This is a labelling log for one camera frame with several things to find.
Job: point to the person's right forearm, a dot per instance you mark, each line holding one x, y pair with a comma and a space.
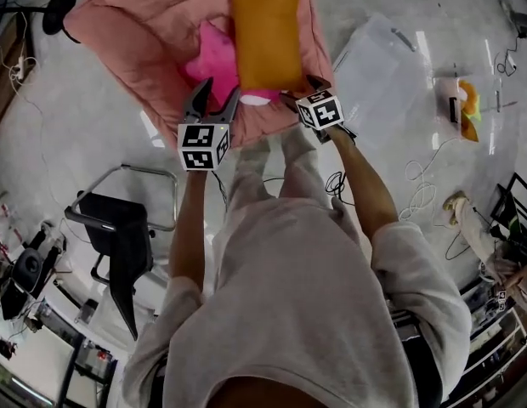
367, 185

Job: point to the black metal frame stand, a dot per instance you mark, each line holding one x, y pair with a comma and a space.
512, 206

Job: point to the metal storage shelf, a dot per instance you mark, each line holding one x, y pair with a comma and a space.
489, 347

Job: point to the person's light grey sweatshirt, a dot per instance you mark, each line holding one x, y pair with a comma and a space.
297, 304

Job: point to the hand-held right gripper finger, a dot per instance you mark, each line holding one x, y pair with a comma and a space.
318, 84
292, 101

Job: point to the person's left forearm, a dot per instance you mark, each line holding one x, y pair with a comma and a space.
191, 228

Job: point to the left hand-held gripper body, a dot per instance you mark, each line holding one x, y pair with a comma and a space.
202, 145

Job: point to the orange pillow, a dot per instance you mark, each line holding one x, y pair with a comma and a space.
267, 32

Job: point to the orange and yellow plush toy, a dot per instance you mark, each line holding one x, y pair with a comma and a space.
471, 109

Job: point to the white power strip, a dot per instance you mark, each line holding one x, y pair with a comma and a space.
19, 67

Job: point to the black camera rig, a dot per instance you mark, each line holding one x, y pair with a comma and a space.
27, 266

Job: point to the person's light grey trousers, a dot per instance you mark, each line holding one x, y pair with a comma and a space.
297, 172

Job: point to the brown wooden board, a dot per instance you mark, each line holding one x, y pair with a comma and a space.
6, 70

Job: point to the black round stand base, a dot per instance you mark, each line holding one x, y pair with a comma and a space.
58, 11

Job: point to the white table with black frame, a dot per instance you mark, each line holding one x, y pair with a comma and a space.
30, 355

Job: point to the clear plastic container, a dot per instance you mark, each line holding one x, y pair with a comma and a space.
467, 104

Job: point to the black chair with metal frame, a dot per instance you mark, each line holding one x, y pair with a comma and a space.
119, 236

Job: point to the salmon pink quilted mat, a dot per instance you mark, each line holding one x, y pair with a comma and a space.
140, 45

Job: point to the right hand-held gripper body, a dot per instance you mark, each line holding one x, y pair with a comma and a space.
322, 112

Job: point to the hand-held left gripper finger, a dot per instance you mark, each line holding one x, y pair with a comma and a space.
200, 100
230, 105

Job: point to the pink pillow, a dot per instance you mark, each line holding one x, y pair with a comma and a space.
217, 62

